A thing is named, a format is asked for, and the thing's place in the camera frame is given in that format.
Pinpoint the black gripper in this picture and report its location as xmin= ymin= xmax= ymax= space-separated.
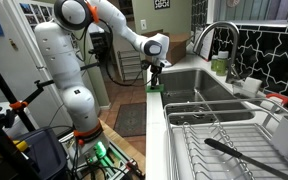
xmin=149 ymin=64 xmax=163 ymax=90

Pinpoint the green sponge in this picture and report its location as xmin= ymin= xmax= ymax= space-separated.
xmin=145 ymin=83 xmax=165 ymax=94

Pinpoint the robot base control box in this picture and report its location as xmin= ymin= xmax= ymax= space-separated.
xmin=59 ymin=131 xmax=146 ymax=180

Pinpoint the stainless steel sink basin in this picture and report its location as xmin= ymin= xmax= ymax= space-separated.
xmin=158 ymin=67 xmax=256 ymax=127

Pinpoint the white sponge holder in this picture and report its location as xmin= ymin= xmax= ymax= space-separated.
xmin=241 ymin=76 xmax=264 ymax=97

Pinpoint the large brown cardboard box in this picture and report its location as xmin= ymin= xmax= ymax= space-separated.
xmin=141 ymin=29 xmax=192 ymax=67

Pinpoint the dark floor rug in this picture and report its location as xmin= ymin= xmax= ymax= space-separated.
xmin=113 ymin=101 xmax=148 ymax=138

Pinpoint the short green soap bottle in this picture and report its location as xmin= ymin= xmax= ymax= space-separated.
xmin=210 ymin=54 xmax=219 ymax=72

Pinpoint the white leaning paper sheet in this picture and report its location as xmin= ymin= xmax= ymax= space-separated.
xmin=198 ymin=27 xmax=216 ymax=62

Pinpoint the wooden robot platform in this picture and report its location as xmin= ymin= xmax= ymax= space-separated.
xmin=98 ymin=119 xmax=147 ymax=175

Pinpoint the tall green soap bottle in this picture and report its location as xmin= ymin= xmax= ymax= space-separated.
xmin=215 ymin=50 xmax=230 ymax=77

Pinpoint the framed black tile picture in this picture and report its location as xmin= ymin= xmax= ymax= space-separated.
xmin=153 ymin=0 xmax=171 ymax=11

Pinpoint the brushed steel gooseneck faucet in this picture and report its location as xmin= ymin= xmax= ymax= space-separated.
xmin=192 ymin=20 xmax=242 ymax=85

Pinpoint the kitchen window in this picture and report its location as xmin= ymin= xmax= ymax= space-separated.
xmin=207 ymin=0 xmax=288 ymax=26

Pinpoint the dark blue storage bin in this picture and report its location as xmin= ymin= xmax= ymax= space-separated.
xmin=0 ymin=126 xmax=69 ymax=180

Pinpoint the white refrigerator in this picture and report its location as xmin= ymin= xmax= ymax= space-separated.
xmin=0 ymin=0 xmax=102 ymax=131

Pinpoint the metal wire shelf rack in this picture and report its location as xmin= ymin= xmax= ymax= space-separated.
xmin=116 ymin=49 xmax=146 ymax=83

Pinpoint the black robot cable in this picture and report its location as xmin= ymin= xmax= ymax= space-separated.
xmin=97 ymin=18 xmax=153 ymax=88

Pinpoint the white wall outlet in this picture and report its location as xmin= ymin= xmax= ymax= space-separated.
xmin=140 ymin=18 xmax=148 ymax=31

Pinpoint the metal wire dish rack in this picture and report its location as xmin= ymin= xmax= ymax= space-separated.
xmin=163 ymin=97 xmax=288 ymax=180

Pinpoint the black handled knife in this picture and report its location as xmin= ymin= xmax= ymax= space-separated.
xmin=204 ymin=137 xmax=288 ymax=180

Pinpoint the red handled brush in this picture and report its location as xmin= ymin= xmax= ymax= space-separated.
xmin=264 ymin=92 xmax=288 ymax=108

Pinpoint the black camera tripod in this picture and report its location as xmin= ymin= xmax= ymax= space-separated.
xmin=0 ymin=47 xmax=56 ymax=180

